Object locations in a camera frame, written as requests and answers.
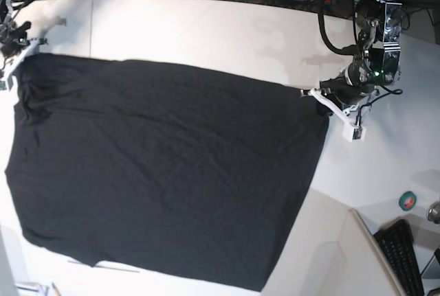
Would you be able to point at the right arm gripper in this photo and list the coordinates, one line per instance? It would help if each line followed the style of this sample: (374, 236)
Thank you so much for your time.
(12, 44)

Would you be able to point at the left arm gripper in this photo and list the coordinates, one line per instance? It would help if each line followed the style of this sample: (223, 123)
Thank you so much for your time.
(342, 93)

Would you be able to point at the black t-shirt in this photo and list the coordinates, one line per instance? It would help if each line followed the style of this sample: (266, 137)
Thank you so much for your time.
(172, 168)

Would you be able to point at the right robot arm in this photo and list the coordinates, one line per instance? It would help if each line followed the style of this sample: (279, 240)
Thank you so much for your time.
(9, 12)

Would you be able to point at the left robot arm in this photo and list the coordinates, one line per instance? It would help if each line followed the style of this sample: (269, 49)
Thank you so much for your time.
(377, 26)

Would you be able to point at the green tape roll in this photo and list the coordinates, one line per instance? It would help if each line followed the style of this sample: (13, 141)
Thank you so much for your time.
(407, 201)

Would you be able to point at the black keyboard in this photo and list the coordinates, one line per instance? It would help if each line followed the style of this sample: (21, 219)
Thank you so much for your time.
(396, 243)

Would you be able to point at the white partition panel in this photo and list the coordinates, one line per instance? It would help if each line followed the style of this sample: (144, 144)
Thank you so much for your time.
(330, 251)

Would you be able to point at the silver round knob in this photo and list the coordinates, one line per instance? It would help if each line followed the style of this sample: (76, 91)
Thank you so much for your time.
(433, 213)

